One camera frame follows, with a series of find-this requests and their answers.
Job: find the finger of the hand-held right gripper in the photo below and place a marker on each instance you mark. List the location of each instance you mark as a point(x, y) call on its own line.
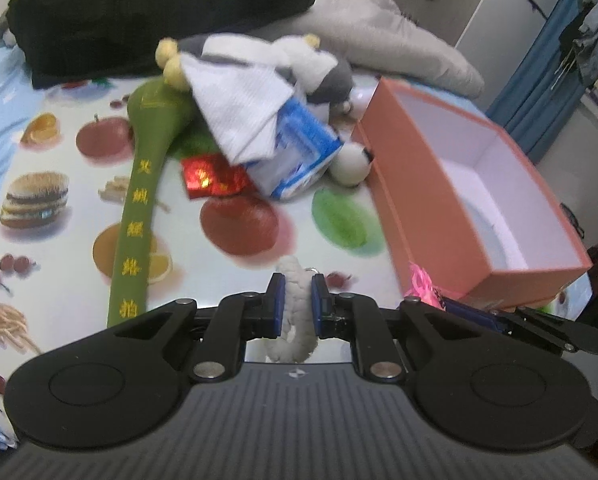
point(479, 314)

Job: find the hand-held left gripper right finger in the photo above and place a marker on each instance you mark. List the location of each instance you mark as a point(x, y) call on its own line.
point(320, 305)

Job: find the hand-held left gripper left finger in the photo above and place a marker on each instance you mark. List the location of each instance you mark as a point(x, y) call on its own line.
point(277, 305)

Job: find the pink cardboard box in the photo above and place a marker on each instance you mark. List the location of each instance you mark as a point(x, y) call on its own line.
point(419, 200)

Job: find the small panda plush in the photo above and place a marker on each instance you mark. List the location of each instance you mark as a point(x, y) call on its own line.
point(351, 165)

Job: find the red foil packet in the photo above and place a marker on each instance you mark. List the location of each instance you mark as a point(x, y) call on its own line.
point(209, 177)

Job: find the white towel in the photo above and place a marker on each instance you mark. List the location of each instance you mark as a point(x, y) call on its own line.
point(239, 105)

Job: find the grey white penguin plush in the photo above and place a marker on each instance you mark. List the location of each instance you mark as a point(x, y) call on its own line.
point(329, 80)

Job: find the blue tissue pack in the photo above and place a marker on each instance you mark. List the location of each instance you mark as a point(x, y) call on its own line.
point(304, 155)

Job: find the green plush massage stick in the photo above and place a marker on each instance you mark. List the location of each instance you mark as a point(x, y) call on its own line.
point(134, 220)

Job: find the food print mat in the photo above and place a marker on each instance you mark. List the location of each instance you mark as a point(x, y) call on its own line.
point(79, 270)

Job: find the blue curtain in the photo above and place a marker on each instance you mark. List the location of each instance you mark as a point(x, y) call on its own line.
point(529, 90)

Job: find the grey duvet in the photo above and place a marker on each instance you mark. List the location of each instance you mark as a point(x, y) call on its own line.
point(404, 35)

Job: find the hanging clothes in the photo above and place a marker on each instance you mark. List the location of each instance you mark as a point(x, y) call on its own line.
point(594, 45)

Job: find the white wardrobe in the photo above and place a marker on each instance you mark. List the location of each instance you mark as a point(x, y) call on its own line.
point(479, 10)

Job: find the black jacket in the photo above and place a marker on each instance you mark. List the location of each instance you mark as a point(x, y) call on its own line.
point(154, 10)

